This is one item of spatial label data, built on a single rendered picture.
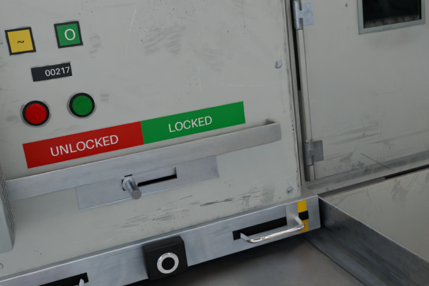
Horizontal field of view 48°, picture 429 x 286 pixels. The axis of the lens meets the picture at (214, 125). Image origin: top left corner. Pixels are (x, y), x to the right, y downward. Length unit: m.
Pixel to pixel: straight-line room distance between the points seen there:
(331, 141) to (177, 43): 0.53
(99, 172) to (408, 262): 0.42
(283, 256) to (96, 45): 0.44
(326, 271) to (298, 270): 0.04
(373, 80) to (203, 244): 0.59
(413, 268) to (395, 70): 0.60
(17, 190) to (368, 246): 0.49
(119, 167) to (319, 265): 0.34
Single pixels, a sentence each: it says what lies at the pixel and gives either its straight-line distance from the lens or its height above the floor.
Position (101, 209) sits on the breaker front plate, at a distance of 0.73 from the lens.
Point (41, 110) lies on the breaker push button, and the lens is 0.68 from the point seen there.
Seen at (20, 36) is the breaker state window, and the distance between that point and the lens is 0.68.
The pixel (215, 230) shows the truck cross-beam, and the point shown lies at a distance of 0.77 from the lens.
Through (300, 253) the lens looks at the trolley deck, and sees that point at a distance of 0.82.
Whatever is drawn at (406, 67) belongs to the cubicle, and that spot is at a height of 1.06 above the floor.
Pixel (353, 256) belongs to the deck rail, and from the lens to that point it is 0.80.
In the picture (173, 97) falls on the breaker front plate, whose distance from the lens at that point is 0.71.
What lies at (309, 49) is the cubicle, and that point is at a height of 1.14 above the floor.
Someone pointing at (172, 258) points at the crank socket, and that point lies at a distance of 0.74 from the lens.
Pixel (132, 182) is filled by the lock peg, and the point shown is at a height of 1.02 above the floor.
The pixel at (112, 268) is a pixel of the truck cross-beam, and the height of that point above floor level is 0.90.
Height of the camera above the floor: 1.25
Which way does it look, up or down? 14 degrees down
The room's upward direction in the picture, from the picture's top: 7 degrees counter-clockwise
